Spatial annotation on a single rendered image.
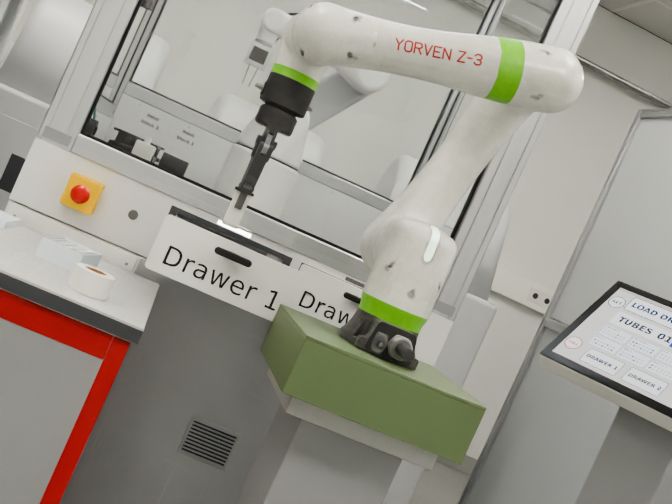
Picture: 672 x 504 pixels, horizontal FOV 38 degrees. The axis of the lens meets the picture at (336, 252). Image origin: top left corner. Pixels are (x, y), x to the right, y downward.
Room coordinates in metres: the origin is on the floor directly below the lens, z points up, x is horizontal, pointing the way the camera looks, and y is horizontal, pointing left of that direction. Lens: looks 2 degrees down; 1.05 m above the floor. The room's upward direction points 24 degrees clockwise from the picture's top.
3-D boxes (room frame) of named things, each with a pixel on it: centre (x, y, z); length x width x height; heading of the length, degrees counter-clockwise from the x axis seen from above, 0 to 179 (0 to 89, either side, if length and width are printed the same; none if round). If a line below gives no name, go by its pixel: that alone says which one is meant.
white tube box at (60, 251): (1.86, 0.46, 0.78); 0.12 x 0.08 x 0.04; 177
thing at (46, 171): (2.67, 0.26, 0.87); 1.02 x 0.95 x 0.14; 99
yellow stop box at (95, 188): (2.11, 0.55, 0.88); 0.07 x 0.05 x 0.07; 99
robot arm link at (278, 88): (1.86, 0.21, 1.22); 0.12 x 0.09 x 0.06; 99
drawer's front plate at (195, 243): (1.88, 0.18, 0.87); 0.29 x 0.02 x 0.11; 99
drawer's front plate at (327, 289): (2.23, -0.09, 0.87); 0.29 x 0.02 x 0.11; 99
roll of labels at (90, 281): (1.67, 0.36, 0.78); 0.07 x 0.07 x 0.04
